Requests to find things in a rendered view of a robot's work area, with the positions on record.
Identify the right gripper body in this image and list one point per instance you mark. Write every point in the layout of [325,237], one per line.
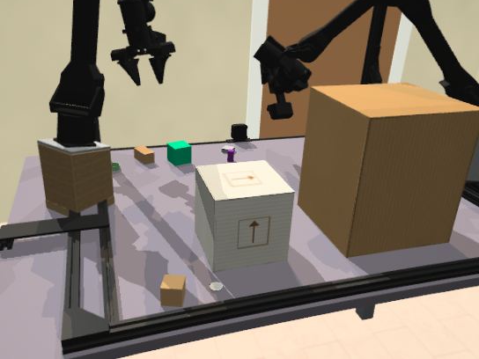
[139,37]

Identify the green block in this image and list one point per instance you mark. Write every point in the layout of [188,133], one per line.
[179,153]

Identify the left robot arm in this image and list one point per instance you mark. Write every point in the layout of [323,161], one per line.
[458,83]

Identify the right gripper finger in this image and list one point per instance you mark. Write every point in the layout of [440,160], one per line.
[158,67]
[131,68]

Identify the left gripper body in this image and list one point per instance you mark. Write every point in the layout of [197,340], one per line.
[281,109]

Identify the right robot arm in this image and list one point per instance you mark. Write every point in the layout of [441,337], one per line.
[81,83]

